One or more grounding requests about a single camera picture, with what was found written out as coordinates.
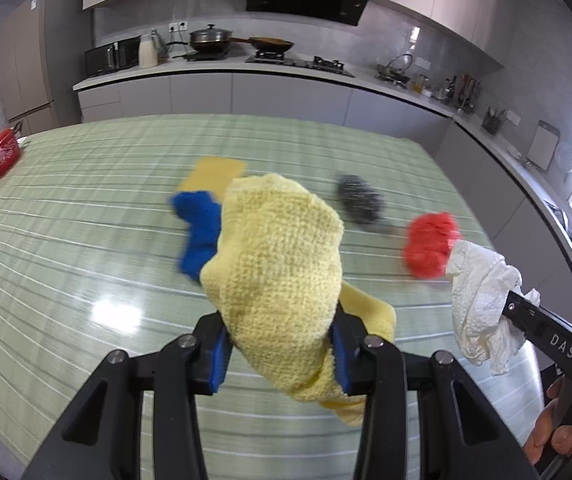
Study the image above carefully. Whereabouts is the yellow knitted cloth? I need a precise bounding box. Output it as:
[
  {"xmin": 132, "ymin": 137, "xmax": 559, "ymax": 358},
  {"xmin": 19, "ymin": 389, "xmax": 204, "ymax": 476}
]
[{"xmin": 200, "ymin": 174, "xmax": 397, "ymax": 427}]

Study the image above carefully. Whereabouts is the person's right hand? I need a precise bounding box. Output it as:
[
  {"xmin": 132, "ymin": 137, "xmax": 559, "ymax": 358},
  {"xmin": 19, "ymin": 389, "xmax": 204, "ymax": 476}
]
[{"xmin": 523, "ymin": 376, "xmax": 572, "ymax": 465}]

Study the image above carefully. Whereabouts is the red plastic bag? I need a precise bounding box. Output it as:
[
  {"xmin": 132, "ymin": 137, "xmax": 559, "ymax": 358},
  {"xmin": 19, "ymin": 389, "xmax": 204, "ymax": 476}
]
[{"xmin": 403, "ymin": 212, "xmax": 461, "ymax": 280}]

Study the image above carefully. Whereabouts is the round white strainer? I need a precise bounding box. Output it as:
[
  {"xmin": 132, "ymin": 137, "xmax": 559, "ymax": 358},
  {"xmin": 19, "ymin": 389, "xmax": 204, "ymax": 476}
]
[{"xmin": 554, "ymin": 141, "xmax": 572, "ymax": 176}]

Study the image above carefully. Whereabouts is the green checked tablecloth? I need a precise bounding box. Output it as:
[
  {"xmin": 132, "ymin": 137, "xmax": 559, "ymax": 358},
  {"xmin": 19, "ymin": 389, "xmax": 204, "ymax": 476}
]
[{"xmin": 0, "ymin": 112, "xmax": 547, "ymax": 480}]

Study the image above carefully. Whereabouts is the white cutting board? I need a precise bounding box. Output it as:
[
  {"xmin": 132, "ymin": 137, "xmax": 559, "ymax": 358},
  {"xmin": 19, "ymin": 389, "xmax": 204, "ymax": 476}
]
[{"xmin": 526, "ymin": 120, "xmax": 560, "ymax": 171}]

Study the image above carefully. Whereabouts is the black utensil holder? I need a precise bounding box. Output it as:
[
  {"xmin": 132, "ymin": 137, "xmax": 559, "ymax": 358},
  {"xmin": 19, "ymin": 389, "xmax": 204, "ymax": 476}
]
[{"xmin": 482, "ymin": 107, "xmax": 507, "ymax": 136}]

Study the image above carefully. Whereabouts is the steel wool scrubber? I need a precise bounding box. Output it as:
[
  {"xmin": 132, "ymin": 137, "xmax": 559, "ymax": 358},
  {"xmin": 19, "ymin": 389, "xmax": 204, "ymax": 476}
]
[{"xmin": 337, "ymin": 174, "xmax": 385, "ymax": 226}]

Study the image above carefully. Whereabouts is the blue cloth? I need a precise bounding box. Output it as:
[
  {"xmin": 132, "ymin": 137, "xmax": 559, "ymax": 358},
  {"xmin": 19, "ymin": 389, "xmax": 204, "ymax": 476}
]
[{"xmin": 171, "ymin": 191, "xmax": 222, "ymax": 283}]

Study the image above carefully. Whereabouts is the dark glass bottle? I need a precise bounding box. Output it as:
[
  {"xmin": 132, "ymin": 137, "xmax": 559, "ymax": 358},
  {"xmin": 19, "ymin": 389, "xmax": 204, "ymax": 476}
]
[{"xmin": 445, "ymin": 76, "xmax": 457, "ymax": 103}]

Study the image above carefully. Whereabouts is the yellow sponge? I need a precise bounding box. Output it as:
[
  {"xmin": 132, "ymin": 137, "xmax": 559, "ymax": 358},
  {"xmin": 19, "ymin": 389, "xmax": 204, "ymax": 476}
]
[{"xmin": 177, "ymin": 156, "xmax": 247, "ymax": 200}]

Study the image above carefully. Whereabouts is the black gas stove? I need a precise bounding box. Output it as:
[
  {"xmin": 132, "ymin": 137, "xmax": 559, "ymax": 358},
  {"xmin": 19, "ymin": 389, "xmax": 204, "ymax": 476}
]
[{"xmin": 246, "ymin": 51, "xmax": 354, "ymax": 78}]

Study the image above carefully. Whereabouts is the black microwave oven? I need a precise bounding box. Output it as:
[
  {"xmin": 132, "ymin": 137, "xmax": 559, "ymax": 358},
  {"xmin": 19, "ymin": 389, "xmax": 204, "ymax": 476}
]
[{"xmin": 84, "ymin": 36, "xmax": 141, "ymax": 77}]

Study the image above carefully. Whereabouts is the white kettle jug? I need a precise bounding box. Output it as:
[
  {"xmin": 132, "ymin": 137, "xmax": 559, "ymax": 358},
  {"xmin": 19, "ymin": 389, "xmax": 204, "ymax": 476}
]
[{"xmin": 138, "ymin": 34, "xmax": 159, "ymax": 68}]

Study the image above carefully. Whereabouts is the beige refrigerator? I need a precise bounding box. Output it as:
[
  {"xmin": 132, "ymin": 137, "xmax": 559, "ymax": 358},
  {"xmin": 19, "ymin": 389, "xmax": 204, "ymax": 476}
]
[{"xmin": 0, "ymin": 0, "xmax": 93, "ymax": 134}]

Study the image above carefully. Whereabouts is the black frying wok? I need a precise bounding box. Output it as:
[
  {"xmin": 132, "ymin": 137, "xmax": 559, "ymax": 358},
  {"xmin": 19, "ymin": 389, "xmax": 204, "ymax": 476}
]
[{"xmin": 231, "ymin": 37, "xmax": 295, "ymax": 54}]

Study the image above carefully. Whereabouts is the black lidded pot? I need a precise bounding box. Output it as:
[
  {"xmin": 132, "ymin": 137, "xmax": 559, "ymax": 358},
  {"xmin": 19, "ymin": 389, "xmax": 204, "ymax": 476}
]
[{"xmin": 189, "ymin": 24, "xmax": 233, "ymax": 54}]

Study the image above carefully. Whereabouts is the metal kettle with handle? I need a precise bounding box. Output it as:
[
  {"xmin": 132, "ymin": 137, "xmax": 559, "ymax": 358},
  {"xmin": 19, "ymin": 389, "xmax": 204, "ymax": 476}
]
[{"xmin": 377, "ymin": 53, "xmax": 414, "ymax": 84}]

